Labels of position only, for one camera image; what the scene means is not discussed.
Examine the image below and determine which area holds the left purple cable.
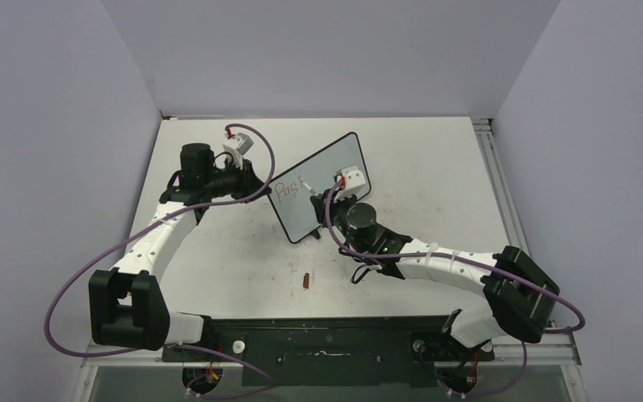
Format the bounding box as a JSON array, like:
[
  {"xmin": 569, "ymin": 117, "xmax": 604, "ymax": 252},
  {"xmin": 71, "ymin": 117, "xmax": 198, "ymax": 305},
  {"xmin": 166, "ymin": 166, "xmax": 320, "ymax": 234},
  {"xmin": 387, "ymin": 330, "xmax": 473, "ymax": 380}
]
[{"xmin": 44, "ymin": 122, "xmax": 276, "ymax": 400}]

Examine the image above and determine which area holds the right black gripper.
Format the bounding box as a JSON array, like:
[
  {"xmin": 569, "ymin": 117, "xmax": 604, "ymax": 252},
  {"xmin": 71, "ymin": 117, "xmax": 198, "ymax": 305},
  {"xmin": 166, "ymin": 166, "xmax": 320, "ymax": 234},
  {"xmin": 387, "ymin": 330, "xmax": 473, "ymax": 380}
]
[{"xmin": 312, "ymin": 187, "xmax": 368, "ymax": 255}]

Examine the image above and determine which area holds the small black-framed whiteboard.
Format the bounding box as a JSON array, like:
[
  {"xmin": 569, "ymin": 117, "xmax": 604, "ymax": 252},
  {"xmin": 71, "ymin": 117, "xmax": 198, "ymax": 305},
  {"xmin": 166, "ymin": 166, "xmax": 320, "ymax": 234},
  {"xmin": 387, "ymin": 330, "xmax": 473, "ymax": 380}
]
[{"xmin": 268, "ymin": 131, "xmax": 372, "ymax": 244}]

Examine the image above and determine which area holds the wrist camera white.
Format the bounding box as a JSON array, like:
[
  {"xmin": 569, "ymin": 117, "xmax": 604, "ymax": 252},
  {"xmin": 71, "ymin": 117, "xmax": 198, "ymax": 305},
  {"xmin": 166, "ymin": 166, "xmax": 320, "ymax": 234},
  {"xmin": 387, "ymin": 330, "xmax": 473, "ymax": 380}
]
[
  {"xmin": 337, "ymin": 166, "xmax": 367, "ymax": 199},
  {"xmin": 223, "ymin": 133, "xmax": 254, "ymax": 169}
]

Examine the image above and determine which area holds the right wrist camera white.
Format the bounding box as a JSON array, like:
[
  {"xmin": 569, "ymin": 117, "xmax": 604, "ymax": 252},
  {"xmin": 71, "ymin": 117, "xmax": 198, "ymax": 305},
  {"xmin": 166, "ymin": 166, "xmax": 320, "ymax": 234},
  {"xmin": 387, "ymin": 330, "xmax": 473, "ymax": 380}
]
[{"xmin": 337, "ymin": 166, "xmax": 367, "ymax": 199}]

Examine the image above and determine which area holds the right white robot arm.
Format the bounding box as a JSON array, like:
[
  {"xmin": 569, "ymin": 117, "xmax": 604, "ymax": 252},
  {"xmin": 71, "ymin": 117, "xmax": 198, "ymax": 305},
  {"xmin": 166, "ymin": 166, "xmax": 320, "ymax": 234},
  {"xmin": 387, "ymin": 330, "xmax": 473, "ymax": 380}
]
[{"xmin": 310, "ymin": 193, "xmax": 560, "ymax": 358}]

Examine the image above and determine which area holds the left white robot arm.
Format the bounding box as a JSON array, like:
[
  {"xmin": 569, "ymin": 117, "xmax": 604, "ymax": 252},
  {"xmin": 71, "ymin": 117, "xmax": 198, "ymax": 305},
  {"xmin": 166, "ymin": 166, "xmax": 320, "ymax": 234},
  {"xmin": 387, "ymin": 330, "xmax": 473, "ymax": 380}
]
[{"xmin": 88, "ymin": 137, "xmax": 270, "ymax": 361}]

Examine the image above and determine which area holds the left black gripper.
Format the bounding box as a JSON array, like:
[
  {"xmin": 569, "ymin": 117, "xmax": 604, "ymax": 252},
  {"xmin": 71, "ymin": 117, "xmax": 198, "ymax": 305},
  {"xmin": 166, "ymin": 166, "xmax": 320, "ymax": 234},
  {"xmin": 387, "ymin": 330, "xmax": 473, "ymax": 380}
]
[{"xmin": 203, "ymin": 156, "xmax": 270, "ymax": 204}]

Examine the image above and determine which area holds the aluminium frame rail right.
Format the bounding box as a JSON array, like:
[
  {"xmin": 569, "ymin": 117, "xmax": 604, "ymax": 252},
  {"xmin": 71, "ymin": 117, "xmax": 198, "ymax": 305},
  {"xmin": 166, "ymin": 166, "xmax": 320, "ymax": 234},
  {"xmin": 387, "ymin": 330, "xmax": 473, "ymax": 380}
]
[{"xmin": 471, "ymin": 117, "xmax": 548, "ymax": 315}]

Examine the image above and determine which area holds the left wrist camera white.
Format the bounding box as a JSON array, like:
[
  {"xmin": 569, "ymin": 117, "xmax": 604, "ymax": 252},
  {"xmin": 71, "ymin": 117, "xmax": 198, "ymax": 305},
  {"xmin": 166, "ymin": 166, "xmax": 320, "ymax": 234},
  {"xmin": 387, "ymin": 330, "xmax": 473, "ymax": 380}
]
[{"xmin": 223, "ymin": 133, "xmax": 254, "ymax": 169}]

